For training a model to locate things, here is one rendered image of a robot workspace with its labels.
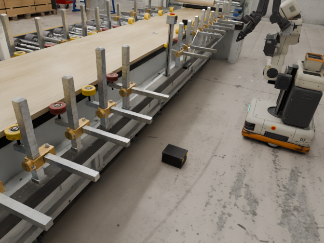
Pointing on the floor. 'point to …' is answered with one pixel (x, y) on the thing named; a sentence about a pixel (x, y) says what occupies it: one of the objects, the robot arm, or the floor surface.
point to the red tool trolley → (64, 3)
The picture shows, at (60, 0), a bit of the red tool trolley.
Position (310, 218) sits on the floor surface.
